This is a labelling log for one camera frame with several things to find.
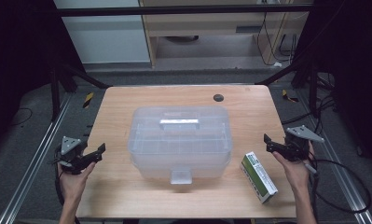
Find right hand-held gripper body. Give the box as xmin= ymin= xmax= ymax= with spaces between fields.
xmin=283 ymin=124 xmax=325 ymax=162

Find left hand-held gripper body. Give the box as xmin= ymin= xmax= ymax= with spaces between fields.
xmin=53 ymin=135 xmax=89 ymax=175

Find green and white medicine box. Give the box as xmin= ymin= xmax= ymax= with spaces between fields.
xmin=240 ymin=151 xmax=279 ymax=204

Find clear plastic storage box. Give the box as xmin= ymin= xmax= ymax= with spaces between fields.
xmin=127 ymin=105 xmax=233 ymax=186

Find person's left hand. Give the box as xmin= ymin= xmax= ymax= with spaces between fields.
xmin=58 ymin=161 xmax=97 ymax=202

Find person's right hand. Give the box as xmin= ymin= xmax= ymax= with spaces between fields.
xmin=271 ymin=142 xmax=315 ymax=192

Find yellow and black tape strip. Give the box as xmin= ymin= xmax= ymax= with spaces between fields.
xmin=82 ymin=91 xmax=95 ymax=109
xmin=282 ymin=89 xmax=300 ymax=104

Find black metal stand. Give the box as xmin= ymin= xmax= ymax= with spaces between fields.
xmin=48 ymin=60 xmax=112 ymax=123
xmin=255 ymin=50 xmax=321 ymax=119

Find white cabinet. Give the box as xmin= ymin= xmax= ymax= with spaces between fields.
xmin=53 ymin=0 xmax=151 ymax=65

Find light wooden shelf unit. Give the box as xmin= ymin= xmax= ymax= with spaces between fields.
xmin=139 ymin=0 xmax=312 ymax=68

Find black horizontal metal bar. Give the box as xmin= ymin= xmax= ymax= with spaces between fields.
xmin=57 ymin=4 xmax=314 ymax=17

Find bundle of black floor cables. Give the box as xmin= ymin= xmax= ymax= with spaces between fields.
xmin=281 ymin=73 xmax=340 ymax=126

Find aluminium floor rail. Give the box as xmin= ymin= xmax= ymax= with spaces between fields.
xmin=298 ymin=89 xmax=372 ymax=224
xmin=0 ymin=92 xmax=74 ymax=224

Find left hand-held gripper black cable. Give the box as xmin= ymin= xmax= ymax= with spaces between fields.
xmin=52 ymin=146 xmax=82 ymax=224

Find black floor cable loop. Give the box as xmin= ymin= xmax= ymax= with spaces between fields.
xmin=312 ymin=159 xmax=372 ymax=215

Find thin black floor cable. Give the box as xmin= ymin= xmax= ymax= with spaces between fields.
xmin=10 ymin=106 xmax=34 ymax=127

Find black cables by shelf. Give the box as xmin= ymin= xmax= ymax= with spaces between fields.
xmin=255 ymin=11 xmax=300 ymax=67

